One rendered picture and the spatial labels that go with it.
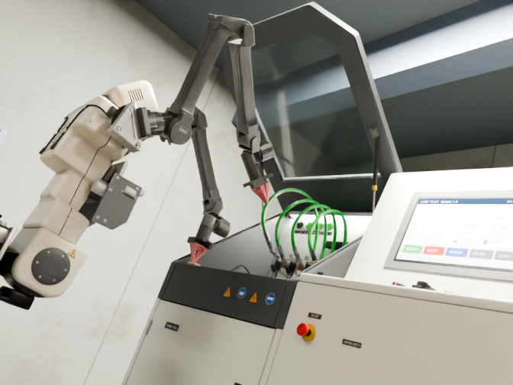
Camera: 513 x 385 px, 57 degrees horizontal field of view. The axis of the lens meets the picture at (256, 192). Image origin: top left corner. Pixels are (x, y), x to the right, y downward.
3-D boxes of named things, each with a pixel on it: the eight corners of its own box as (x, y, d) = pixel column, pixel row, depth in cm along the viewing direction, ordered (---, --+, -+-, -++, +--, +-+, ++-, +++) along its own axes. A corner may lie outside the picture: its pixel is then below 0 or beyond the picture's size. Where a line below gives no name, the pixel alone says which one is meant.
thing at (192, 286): (162, 299, 193) (176, 262, 198) (169, 302, 196) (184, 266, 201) (272, 327, 149) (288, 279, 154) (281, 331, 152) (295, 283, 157)
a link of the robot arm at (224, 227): (205, 202, 206) (216, 199, 199) (226, 215, 212) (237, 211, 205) (196, 228, 201) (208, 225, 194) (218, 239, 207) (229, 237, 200)
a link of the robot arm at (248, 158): (236, 153, 174) (244, 150, 170) (250, 148, 178) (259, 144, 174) (243, 170, 175) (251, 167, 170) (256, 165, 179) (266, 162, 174)
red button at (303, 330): (291, 335, 138) (296, 318, 140) (299, 339, 140) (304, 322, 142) (304, 339, 134) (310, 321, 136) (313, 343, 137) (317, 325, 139)
